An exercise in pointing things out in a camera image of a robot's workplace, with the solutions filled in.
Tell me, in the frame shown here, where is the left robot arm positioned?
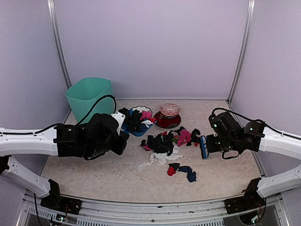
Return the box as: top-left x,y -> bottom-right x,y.
0,110 -> 129,210

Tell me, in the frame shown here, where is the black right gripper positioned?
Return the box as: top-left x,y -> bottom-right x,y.
206,134 -> 239,153

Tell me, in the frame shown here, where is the red paper scrap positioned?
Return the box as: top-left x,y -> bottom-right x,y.
167,166 -> 176,176

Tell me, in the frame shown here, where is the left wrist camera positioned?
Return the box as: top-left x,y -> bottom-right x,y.
111,108 -> 130,133

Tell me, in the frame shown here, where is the white scalloped bowl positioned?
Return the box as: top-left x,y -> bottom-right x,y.
131,106 -> 152,113

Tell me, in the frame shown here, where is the red patterned bowl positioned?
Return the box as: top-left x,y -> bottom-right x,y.
154,112 -> 181,129

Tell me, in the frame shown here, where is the blue hand brush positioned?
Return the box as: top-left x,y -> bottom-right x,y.
200,136 -> 209,159

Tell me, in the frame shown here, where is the teal plastic waste bin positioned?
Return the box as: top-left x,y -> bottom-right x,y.
65,77 -> 115,123

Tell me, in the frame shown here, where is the pink patterned inverted bowl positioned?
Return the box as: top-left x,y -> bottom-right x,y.
160,103 -> 180,117

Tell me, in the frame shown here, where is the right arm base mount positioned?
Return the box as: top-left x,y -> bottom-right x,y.
224,178 -> 266,214

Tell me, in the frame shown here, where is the blue plastic dustpan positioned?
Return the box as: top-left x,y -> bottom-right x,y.
121,119 -> 154,137

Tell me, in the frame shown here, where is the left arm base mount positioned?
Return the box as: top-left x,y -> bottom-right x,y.
40,179 -> 82,215

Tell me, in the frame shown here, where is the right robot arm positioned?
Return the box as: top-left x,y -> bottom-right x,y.
206,108 -> 301,209

